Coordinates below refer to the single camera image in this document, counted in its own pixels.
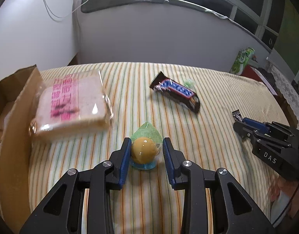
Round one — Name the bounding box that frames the black small snack sachet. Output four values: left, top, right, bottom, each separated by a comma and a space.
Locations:
232, 109, 243, 122

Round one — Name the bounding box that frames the Snickers bar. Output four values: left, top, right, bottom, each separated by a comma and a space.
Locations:
149, 71, 200, 113

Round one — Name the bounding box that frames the yellow jelly cup green lid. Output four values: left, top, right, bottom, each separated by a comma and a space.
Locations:
130, 122, 163, 170

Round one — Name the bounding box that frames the packaged cranberry toast bread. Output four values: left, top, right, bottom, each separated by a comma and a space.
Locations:
28, 69, 114, 141

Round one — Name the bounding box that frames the person's right hand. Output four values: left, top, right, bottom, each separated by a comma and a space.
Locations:
269, 176, 299, 211

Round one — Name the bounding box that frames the lace covered side table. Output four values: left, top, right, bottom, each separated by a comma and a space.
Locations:
266, 60, 299, 129

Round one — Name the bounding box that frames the red storage box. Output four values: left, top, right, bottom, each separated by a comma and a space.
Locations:
241, 65, 278, 96

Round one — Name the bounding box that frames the small pale green candy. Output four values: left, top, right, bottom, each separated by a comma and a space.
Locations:
183, 79, 195, 89

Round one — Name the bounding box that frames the green patterned bag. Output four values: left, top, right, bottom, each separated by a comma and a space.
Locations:
230, 48, 255, 75

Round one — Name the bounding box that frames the cardboard box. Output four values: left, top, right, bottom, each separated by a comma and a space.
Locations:
0, 65, 42, 233

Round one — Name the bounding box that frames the white cable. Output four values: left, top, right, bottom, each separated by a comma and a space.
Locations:
38, 0, 95, 20

